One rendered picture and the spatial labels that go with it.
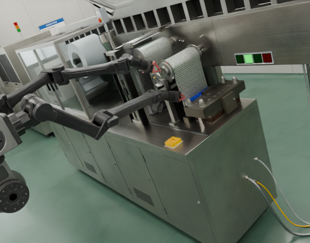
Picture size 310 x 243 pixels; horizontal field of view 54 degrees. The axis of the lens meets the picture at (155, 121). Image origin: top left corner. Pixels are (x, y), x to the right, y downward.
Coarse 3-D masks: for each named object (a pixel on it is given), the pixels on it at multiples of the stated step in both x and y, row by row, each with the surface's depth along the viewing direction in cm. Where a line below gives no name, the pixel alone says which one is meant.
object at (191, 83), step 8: (200, 64) 196; (192, 72) 192; (200, 72) 196; (176, 80) 185; (184, 80) 189; (192, 80) 193; (200, 80) 197; (184, 88) 190; (192, 88) 194; (200, 88) 198; (192, 96) 195; (184, 104) 191
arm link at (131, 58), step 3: (129, 57) 171; (132, 57) 170; (135, 57) 171; (129, 60) 170; (132, 60) 169; (135, 60) 170; (138, 60) 171; (129, 63) 170; (132, 63) 170; (135, 63) 171; (138, 63) 172; (132, 66) 172; (135, 66) 172
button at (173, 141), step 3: (171, 138) 178; (174, 138) 177; (177, 138) 175; (180, 138) 175; (168, 141) 176; (171, 141) 175; (174, 141) 174; (177, 141) 174; (180, 141) 175; (165, 144) 177; (168, 144) 175; (171, 144) 172; (174, 144) 172; (177, 144) 174
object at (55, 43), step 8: (96, 24) 258; (104, 24) 262; (80, 32) 250; (40, 40) 344; (48, 40) 292; (56, 40) 240; (64, 40) 243; (24, 48) 303; (32, 48) 283; (56, 48) 240; (40, 64) 290; (64, 64) 246; (72, 80) 251; (48, 88) 305; (40, 96) 351; (56, 96) 304; (80, 96) 257; (72, 112) 290; (88, 112) 264
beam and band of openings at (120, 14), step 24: (144, 0) 221; (168, 0) 203; (192, 0) 196; (216, 0) 184; (240, 0) 172; (264, 0) 161; (288, 0) 147; (72, 24) 324; (120, 24) 269; (144, 24) 234; (168, 24) 217
